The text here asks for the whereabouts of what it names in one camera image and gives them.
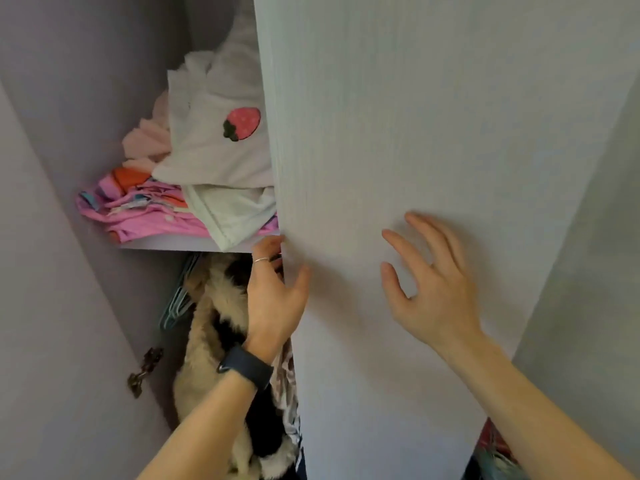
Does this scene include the person's left hand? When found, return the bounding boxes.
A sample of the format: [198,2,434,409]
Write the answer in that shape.
[243,235,312,364]

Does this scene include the dark blue wrist watch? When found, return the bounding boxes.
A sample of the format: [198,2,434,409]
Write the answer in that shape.
[216,345,275,391]

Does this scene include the fluffy beige and black coat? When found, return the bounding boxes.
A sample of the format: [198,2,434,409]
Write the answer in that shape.
[172,252,302,480]

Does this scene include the folded white garment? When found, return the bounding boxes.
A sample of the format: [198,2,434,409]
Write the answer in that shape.
[182,184,279,252]

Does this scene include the orange garment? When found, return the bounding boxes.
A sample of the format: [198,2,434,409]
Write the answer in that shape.
[111,167,187,207]

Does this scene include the person's left forearm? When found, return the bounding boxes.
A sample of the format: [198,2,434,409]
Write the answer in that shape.
[136,367,263,480]

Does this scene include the white wood-grain wardrobe door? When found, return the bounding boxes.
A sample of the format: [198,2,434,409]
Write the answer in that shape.
[252,0,640,480]

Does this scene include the white wardrobe cabinet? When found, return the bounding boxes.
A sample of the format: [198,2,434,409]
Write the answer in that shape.
[0,0,261,431]

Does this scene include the red and teal garment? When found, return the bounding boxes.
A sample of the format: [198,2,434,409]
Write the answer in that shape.
[462,417,532,480]

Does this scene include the person's right hand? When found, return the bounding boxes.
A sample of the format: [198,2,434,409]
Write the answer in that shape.
[380,211,486,353]

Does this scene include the teal clothes hangers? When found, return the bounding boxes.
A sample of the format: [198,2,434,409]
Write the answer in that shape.
[159,252,202,332]

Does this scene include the white wardrobe shelf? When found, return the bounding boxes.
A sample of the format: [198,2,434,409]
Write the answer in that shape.
[119,233,281,254]

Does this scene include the pale pink garment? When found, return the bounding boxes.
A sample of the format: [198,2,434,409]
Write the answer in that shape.
[121,89,172,173]

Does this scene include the white wardrobe door with hinge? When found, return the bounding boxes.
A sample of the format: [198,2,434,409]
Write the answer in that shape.
[0,81,174,480]

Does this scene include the plain white wardrobe door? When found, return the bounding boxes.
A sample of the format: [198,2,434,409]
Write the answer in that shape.
[510,77,640,480]

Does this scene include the person's right forearm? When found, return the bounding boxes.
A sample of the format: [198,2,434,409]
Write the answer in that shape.
[436,333,637,480]

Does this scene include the white garment with strawberry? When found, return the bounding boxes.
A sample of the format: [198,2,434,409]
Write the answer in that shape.
[151,10,275,189]

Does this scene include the pink patterned garment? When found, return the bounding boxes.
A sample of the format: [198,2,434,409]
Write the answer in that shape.
[76,171,279,244]

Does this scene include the white floral patterned garment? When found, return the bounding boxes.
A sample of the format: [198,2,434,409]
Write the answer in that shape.
[270,339,304,463]

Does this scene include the metal door hinge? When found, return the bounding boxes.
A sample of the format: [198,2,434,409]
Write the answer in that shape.
[127,347,165,399]

